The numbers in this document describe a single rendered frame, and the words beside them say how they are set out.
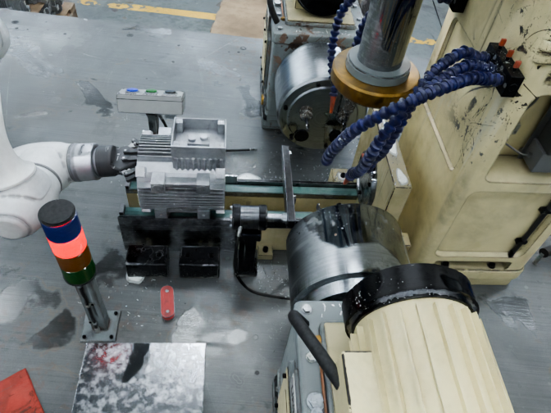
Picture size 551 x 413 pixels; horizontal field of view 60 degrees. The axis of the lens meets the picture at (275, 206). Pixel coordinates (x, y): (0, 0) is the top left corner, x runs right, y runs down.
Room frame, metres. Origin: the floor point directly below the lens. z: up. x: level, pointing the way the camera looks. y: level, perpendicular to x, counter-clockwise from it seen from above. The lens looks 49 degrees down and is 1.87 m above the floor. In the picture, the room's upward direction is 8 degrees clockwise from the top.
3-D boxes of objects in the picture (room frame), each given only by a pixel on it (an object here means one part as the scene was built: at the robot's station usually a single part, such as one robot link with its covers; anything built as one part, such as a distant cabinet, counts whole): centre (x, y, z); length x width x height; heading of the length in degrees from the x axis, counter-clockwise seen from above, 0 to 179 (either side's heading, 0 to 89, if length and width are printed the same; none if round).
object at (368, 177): (0.88, -0.22, 1.02); 0.15 x 0.02 x 0.15; 9
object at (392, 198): (0.89, -0.28, 0.97); 0.30 x 0.11 x 0.34; 9
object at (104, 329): (0.49, 0.36, 1.01); 0.08 x 0.08 x 0.42; 9
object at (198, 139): (0.82, 0.19, 1.11); 0.12 x 0.11 x 0.07; 99
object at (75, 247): (0.49, 0.36, 1.14); 0.06 x 0.06 x 0.04
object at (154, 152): (0.81, 0.23, 1.02); 0.20 x 0.19 x 0.19; 99
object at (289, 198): (0.82, -0.02, 1.01); 0.26 x 0.04 x 0.03; 9
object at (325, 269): (0.54, -0.17, 1.04); 0.41 x 0.25 x 0.25; 9
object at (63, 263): (0.49, 0.36, 1.10); 0.06 x 0.06 x 0.04
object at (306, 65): (1.22, -0.07, 1.04); 0.37 x 0.25 x 0.25; 9
